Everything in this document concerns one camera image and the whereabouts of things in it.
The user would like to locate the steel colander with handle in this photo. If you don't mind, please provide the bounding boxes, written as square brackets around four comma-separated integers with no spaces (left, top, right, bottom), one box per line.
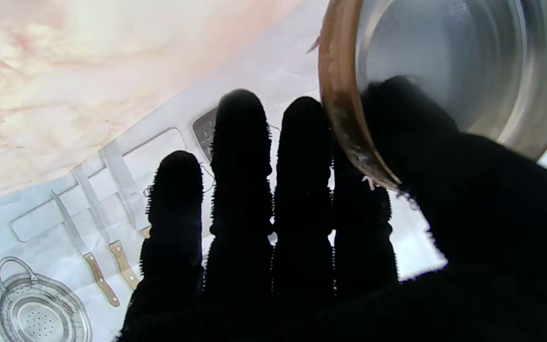
[0,256,93,342]

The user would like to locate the white cutting board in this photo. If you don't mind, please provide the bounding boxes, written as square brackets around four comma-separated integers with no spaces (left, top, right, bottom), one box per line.
[11,127,187,243]

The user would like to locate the white printed backdrop cloth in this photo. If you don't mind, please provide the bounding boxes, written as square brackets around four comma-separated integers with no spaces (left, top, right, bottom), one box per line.
[0,0,547,342]

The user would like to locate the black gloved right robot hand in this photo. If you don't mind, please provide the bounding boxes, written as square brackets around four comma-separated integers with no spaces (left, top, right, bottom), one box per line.
[117,76,547,342]

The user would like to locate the black slotted spatula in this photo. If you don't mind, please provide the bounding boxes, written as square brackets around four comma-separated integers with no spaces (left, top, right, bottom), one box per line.
[192,107,218,162]

